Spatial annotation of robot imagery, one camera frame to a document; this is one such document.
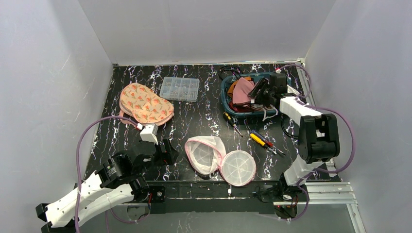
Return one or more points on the teal plastic basket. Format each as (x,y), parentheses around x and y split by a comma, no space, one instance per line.
(227,99)

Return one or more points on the dusty pink bra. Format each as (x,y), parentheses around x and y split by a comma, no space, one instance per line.
(240,95)

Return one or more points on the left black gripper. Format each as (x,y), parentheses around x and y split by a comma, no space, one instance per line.
(163,151)

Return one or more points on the clear plastic parts box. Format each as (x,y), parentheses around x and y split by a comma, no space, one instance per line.
(180,89)

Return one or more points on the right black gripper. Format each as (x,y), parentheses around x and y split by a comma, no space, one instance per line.
(262,93)

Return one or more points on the orange bra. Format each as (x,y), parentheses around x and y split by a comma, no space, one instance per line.
(244,81)

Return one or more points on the black yellow screwdriver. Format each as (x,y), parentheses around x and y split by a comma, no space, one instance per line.
(231,122)

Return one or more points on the white satin bra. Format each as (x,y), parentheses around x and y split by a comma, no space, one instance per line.
(268,112)

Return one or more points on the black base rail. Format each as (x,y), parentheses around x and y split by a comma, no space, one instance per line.
(262,197)

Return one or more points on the white mesh laundry bag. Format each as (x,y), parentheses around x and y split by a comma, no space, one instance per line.
(207,154)

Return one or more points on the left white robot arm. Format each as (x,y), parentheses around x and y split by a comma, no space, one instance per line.
(117,181)

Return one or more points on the floral pink laundry bag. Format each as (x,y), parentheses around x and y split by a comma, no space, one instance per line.
(144,106)

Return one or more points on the yellow red screwdriver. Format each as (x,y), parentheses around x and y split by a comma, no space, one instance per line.
(272,149)

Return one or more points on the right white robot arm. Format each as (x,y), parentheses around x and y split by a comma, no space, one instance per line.
(318,139)

